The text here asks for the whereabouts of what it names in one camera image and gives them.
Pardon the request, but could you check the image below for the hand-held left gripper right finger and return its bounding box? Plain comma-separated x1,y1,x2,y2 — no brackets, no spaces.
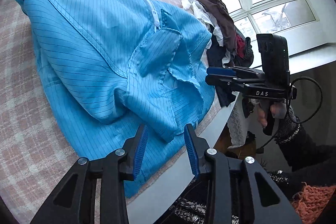
184,123,302,224

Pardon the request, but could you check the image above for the brown garment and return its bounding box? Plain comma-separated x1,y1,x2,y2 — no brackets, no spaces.
189,0,237,52

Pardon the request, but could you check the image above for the red garment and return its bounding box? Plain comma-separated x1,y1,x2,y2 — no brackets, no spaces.
235,34,247,59

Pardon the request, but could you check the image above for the white garment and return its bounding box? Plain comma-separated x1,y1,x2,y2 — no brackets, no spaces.
182,0,237,67

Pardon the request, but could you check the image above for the blue striped jacket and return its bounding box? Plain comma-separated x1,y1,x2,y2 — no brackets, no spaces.
14,0,216,198

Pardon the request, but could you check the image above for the person's right hand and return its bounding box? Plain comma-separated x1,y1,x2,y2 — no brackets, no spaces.
256,100,290,128

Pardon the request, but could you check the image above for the orange knit cloth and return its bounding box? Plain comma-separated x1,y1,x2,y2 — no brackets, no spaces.
291,182,336,224

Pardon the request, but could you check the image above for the dark grey knit garment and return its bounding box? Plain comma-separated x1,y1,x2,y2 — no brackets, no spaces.
236,30,255,69

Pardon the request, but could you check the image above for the pink plaid blanket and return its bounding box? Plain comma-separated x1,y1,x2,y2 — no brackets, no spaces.
0,0,223,203

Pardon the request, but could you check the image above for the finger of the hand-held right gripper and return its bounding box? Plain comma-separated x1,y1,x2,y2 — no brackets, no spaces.
206,67,263,77
205,76,263,85

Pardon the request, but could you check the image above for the person's black tweed clothing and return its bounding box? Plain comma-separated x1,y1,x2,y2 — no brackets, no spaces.
171,169,294,224

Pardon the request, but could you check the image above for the white lace cloth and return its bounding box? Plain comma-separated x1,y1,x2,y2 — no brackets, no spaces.
227,99,254,149

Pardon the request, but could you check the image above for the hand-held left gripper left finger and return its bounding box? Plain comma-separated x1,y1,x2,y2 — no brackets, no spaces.
30,124,149,224

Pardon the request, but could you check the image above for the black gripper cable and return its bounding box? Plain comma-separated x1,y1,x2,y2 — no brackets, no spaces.
256,77,323,154

